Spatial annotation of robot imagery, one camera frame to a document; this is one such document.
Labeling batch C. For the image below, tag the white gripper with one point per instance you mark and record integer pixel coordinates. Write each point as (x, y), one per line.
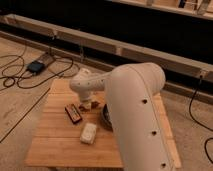
(85, 104)

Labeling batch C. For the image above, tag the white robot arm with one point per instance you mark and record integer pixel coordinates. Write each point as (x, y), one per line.
(129, 91)

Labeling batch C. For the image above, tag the white sponge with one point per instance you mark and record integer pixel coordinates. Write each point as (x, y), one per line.
(88, 133)

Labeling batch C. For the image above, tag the dark rectangular block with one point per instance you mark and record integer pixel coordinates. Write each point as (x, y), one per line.
(73, 113)

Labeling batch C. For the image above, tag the dark round bowl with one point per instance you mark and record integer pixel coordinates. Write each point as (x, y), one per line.
(105, 118)

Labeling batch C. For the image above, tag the wooden table board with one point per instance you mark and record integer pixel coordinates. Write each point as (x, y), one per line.
(56, 141)

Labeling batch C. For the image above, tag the blue power adapter box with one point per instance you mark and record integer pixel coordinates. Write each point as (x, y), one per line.
(35, 67)

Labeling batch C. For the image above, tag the long wooden frame rail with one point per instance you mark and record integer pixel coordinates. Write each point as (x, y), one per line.
(171, 62)

